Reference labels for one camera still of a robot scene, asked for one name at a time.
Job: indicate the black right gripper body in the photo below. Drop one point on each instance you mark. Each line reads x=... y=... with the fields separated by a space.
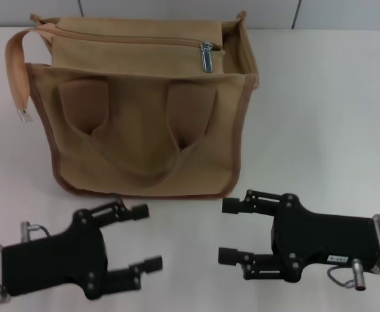
x=323 y=237

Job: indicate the khaki canvas food bag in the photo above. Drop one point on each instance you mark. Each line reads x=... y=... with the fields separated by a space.
x=144 y=130

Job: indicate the silver metal zipper pull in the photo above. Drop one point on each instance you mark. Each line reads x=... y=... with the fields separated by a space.
x=207 y=57

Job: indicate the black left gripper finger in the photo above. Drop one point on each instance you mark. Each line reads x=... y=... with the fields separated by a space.
x=138 y=273
x=125 y=213

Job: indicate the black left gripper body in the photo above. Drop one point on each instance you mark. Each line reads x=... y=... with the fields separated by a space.
x=53 y=256

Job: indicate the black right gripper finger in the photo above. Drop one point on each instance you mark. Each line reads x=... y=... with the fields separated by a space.
x=248 y=265
x=248 y=203

